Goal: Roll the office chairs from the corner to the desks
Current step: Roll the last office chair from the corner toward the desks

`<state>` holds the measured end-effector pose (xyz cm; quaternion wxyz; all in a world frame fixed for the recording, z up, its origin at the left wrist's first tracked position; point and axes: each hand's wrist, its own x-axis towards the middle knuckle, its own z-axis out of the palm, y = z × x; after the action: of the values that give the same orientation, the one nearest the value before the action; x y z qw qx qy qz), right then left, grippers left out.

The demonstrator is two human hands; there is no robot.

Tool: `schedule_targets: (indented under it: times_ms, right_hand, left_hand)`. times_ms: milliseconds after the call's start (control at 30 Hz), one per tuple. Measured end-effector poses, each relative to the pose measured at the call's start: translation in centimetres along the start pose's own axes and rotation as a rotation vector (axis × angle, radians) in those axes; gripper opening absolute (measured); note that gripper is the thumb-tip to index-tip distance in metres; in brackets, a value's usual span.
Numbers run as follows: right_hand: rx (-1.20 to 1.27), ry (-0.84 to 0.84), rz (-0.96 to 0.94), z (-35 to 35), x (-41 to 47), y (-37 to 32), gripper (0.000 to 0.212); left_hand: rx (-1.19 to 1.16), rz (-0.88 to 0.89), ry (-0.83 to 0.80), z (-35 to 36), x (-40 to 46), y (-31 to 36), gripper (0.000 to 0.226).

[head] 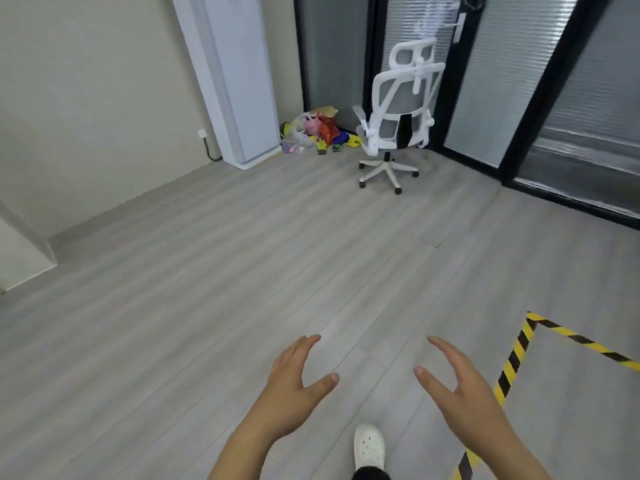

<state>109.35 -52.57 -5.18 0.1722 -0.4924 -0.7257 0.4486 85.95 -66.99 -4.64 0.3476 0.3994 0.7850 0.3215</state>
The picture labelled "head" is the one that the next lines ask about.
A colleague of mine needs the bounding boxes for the person's right hand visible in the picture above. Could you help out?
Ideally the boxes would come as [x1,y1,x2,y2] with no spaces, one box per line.
[413,336,511,453]

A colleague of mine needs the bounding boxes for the person's left hand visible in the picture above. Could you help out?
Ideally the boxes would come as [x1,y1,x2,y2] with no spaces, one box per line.
[242,334,341,441]

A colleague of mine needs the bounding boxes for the white grey mesh office chair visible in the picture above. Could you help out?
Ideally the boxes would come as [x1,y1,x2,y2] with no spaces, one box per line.
[352,37,447,195]

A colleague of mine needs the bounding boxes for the person's black trousers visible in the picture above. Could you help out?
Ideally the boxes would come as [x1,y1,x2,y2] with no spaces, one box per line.
[351,464,392,480]

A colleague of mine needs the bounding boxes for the black yellow floor tape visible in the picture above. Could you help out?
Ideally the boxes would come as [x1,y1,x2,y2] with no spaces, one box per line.
[451,314,539,480]
[525,311,640,373]

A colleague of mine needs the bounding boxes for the white perforated clog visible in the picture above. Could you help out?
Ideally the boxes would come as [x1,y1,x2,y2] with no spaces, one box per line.
[353,423,386,471]

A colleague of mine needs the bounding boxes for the clear plastic bag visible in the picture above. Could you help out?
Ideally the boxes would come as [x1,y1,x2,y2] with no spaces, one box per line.
[281,127,313,155]

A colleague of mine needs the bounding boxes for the red plastic bag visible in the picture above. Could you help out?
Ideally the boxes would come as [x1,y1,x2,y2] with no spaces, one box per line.
[317,115,341,145]

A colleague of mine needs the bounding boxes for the white standing air conditioner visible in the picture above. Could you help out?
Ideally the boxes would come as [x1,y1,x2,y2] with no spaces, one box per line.
[169,0,283,171]

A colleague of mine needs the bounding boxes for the frosted glass panel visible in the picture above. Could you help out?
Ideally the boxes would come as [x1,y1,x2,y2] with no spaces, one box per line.
[295,0,376,131]

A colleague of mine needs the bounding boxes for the silver door handle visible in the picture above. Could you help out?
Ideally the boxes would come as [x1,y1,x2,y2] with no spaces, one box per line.
[447,12,468,44]

